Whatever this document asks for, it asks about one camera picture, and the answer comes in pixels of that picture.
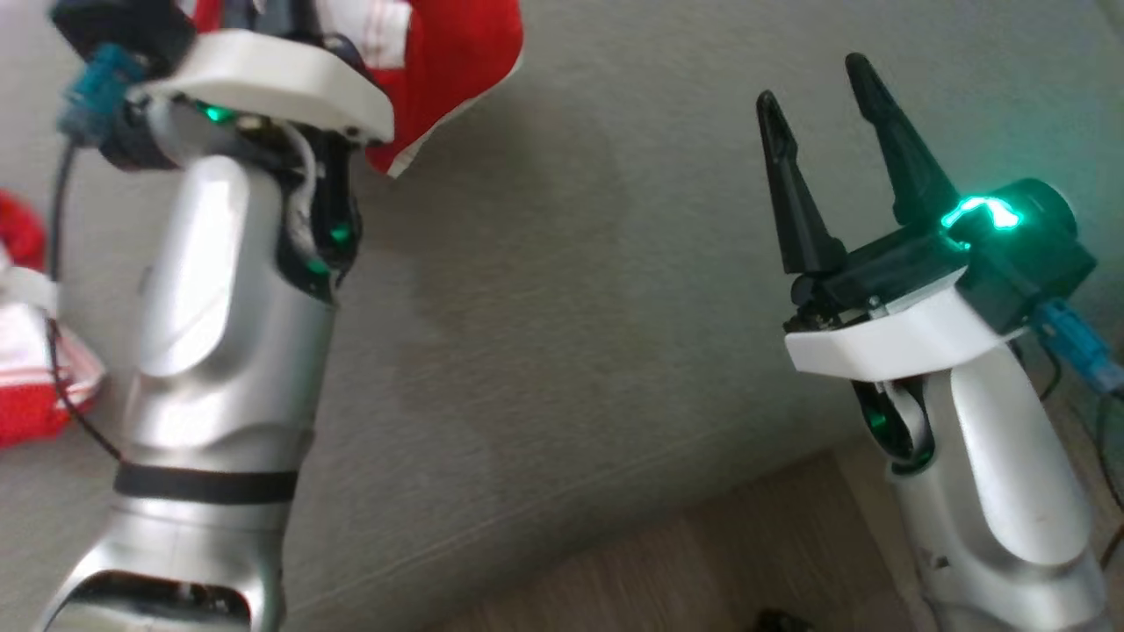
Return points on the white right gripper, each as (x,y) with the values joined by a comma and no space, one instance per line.
(896,338)

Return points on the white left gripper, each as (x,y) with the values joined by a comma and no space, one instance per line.
(281,79)

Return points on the red shorts with white band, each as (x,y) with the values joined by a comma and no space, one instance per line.
(457,61)

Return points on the red and white basketball jersey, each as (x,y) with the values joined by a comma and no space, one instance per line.
(26,412)

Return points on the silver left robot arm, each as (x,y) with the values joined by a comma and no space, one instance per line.
(219,351)

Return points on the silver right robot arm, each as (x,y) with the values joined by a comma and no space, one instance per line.
(1001,491)

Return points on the grey fabric sofa seat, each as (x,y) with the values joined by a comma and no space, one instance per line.
(571,263)

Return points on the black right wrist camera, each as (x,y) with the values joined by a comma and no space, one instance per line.
(1036,254)

